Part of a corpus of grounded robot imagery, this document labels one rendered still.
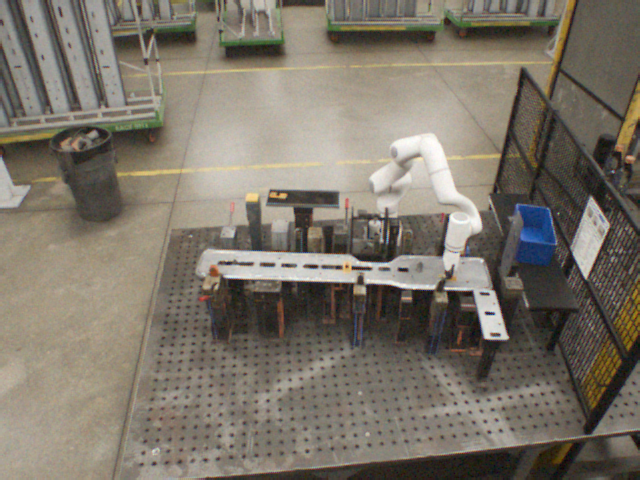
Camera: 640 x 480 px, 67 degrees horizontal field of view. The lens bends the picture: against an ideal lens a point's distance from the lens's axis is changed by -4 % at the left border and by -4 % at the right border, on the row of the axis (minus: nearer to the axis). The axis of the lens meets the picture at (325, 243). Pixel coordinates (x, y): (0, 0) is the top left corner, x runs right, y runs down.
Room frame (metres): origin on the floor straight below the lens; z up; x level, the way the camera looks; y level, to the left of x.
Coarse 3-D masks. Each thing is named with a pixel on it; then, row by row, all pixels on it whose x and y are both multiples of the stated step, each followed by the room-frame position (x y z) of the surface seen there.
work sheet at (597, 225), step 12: (588, 204) 1.72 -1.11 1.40; (588, 216) 1.69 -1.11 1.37; (600, 216) 1.61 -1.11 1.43; (588, 228) 1.65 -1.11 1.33; (600, 228) 1.57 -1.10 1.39; (576, 240) 1.71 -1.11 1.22; (588, 240) 1.62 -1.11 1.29; (600, 240) 1.54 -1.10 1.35; (576, 252) 1.67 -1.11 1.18; (588, 252) 1.59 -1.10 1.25; (588, 264) 1.55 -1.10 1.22
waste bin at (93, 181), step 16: (80, 128) 3.89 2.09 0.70; (96, 128) 3.90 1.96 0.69; (48, 144) 3.57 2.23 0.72; (64, 144) 3.67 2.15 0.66; (80, 144) 3.60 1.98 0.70; (96, 144) 3.72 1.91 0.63; (112, 144) 3.74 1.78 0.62; (64, 160) 3.43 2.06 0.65; (80, 160) 3.45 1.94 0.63; (96, 160) 3.51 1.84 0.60; (112, 160) 3.69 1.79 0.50; (64, 176) 3.47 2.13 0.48; (80, 176) 3.45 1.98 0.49; (96, 176) 3.51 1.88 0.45; (112, 176) 3.63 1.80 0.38; (80, 192) 3.48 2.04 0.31; (96, 192) 3.50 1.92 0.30; (112, 192) 3.60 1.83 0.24; (80, 208) 3.52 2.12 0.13; (96, 208) 3.49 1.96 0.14; (112, 208) 3.56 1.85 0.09
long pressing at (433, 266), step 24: (216, 264) 1.80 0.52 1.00; (312, 264) 1.80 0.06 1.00; (336, 264) 1.80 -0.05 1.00; (360, 264) 1.80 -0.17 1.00; (384, 264) 1.80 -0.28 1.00; (408, 264) 1.80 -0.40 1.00; (432, 264) 1.80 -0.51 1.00; (480, 264) 1.80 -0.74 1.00; (408, 288) 1.65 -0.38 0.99; (432, 288) 1.64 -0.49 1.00; (456, 288) 1.64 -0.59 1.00; (480, 288) 1.64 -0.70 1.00
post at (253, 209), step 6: (258, 198) 2.15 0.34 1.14; (246, 204) 2.10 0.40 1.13; (252, 204) 2.10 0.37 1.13; (258, 204) 2.11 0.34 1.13; (246, 210) 2.11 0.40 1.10; (252, 210) 2.10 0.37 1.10; (258, 210) 2.10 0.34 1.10; (252, 216) 2.10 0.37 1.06; (258, 216) 2.10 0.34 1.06; (252, 222) 2.11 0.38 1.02; (258, 222) 2.11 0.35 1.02; (252, 228) 2.11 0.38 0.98; (258, 228) 2.11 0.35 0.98; (252, 234) 2.11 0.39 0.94; (258, 234) 2.11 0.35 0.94; (252, 240) 2.11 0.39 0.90; (258, 240) 2.11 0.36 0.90; (252, 246) 2.11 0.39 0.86; (258, 246) 2.11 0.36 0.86
